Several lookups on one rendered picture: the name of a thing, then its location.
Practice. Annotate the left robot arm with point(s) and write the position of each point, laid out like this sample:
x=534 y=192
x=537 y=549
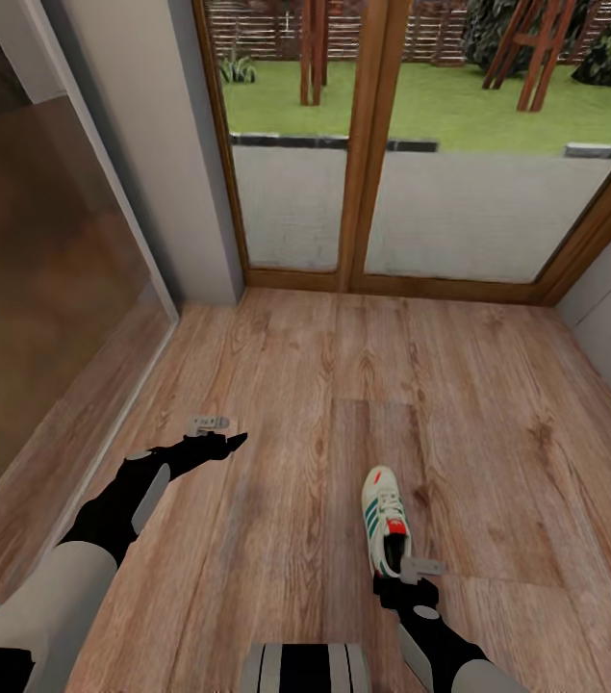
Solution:
x=44 y=624

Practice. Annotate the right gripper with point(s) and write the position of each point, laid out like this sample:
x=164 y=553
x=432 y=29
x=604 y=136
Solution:
x=392 y=591

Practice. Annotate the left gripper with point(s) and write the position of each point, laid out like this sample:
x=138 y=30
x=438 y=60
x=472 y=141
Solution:
x=211 y=447

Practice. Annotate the robot trunk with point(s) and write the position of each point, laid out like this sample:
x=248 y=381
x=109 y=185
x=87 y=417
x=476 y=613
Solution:
x=305 y=668

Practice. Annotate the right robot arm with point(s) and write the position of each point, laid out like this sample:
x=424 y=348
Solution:
x=441 y=659

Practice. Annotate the door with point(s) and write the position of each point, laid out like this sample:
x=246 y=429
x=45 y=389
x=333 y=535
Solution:
x=438 y=149

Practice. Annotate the gym shoe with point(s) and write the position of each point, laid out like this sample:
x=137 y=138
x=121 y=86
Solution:
x=387 y=529

